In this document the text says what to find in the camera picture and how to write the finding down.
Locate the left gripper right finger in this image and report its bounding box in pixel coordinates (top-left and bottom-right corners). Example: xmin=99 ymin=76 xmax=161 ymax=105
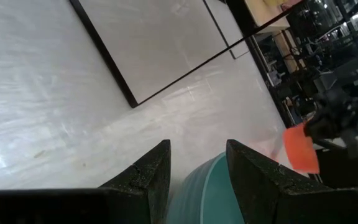
xmin=226 ymin=139 xmax=332 ymax=224

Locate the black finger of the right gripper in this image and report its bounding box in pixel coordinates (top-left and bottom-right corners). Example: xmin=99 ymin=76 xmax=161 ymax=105
xmin=341 ymin=128 xmax=358 ymax=159

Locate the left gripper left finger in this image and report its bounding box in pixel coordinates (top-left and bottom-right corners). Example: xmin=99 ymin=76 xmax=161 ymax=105
xmin=98 ymin=139 xmax=172 ymax=224

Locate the blue plastic bowl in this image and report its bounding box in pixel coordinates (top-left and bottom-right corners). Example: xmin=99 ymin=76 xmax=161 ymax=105
xmin=165 ymin=151 xmax=246 ymax=224

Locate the orange plastic bowl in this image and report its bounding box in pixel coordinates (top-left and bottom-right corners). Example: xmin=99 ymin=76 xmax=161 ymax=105
xmin=282 ymin=123 xmax=321 ymax=175

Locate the black-framed wooden shelf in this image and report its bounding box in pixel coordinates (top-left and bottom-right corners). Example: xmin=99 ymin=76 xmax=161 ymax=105
xmin=68 ymin=0 xmax=307 ymax=109

